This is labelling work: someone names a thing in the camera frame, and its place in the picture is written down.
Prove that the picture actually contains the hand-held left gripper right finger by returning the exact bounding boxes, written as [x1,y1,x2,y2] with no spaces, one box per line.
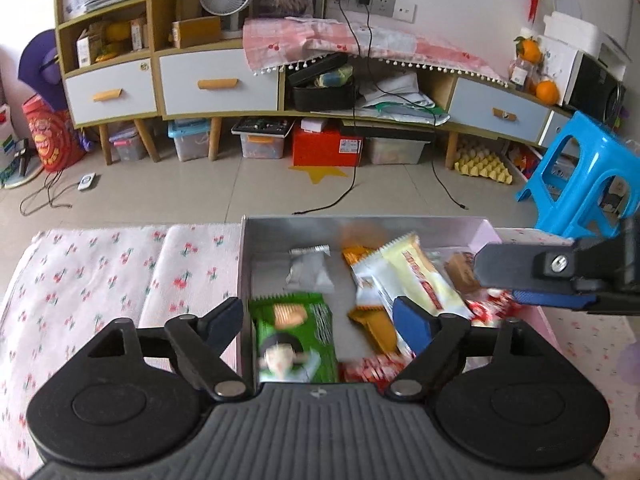
[387,296,551,402]

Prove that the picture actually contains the round white stand base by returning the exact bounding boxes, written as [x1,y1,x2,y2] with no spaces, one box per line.
[0,137,46,189]

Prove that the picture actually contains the red white snack packet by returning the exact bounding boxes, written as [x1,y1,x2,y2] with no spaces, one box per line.
[465,290,526,328]
[340,352,416,393]

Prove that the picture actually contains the blue plastic stool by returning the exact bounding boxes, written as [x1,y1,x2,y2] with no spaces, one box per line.
[515,110,640,241]

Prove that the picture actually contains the green snack packet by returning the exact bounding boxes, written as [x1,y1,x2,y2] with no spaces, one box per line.
[248,292,340,385]

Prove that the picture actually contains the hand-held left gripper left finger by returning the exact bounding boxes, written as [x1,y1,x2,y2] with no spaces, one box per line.
[89,297,249,402]

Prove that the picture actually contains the brown cardboard box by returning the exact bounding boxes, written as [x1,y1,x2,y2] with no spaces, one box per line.
[171,16,223,50]

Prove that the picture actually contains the pink cardboard box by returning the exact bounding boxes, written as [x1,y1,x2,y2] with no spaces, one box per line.
[236,215,561,391]

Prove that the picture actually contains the black cable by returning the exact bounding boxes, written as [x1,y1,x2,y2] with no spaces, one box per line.
[365,2,471,211]
[292,0,373,216]
[19,167,76,217]

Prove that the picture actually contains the small clear storage bin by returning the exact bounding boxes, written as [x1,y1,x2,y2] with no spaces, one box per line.
[109,125,149,163]

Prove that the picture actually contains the yellow packets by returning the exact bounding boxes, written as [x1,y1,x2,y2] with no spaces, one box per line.
[95,22,131,61]

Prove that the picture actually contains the yellow star floor sticker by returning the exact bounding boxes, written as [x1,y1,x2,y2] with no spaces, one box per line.
[289,164,349,186]

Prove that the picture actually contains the colourful toy box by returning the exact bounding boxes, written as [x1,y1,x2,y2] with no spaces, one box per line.
[507,142,543,178]

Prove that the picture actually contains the black case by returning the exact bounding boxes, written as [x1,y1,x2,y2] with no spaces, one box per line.
[286,52,357,112]

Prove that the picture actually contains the white cardboard box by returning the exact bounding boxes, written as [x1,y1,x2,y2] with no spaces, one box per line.
[76,27,95,68]

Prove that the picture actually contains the white foam box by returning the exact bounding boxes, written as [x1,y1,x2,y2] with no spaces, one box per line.
[542,11,608,58]

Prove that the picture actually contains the purple hat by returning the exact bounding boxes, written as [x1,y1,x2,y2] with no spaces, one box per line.
[17,29,68,111]

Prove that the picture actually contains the pile of white papers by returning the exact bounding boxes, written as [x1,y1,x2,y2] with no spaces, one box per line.
[356,72,451,127]

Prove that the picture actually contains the clear bin dark lid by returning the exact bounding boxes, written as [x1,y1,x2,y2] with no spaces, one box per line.
[231,116,296,160]

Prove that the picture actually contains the cherry print bed sheet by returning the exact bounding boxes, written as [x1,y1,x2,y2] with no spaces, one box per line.
[0,224,640,480]

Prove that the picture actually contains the red cardboard box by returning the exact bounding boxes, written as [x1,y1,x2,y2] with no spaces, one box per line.
[291,120,364,168]

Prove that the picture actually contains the cream snack packet red print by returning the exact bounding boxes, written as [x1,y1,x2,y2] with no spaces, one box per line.
[352,232,473,356]

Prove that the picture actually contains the red patterned bag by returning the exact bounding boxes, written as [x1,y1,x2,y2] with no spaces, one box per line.
[21,94,86,173]

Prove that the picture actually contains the orange snack packet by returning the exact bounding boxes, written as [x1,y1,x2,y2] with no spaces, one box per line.
[341,245,401,356]

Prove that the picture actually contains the yellow egg tray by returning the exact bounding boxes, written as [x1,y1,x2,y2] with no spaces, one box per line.
[452,151,515,186]

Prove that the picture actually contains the clear biscuit packet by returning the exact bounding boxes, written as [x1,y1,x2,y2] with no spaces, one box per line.
[442,250,483,293]

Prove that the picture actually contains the glass jar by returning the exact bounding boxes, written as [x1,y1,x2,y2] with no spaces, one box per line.
[508,57,532,87]

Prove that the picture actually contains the blue lid storage bin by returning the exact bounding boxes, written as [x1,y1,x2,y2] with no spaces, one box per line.
[167,118,212,163]

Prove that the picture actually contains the wooden cabinet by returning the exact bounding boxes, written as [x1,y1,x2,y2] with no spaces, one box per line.
[54,0,576,171]

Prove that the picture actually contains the silver snack packet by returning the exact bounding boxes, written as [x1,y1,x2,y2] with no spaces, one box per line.
[286,244,335,293]

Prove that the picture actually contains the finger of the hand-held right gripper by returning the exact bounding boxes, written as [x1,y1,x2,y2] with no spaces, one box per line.
[472,239,626,292]
[510,287,601,311]

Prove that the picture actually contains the pink cherry print cloth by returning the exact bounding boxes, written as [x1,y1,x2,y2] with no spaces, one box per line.
[242,15,510,85]

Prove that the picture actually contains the orange fruit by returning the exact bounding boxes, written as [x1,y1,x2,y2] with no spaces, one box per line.
[517,37,542,63]
[535,80,559,106]

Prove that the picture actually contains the black appliance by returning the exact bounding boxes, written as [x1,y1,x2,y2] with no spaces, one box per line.
[570,52,627,122]

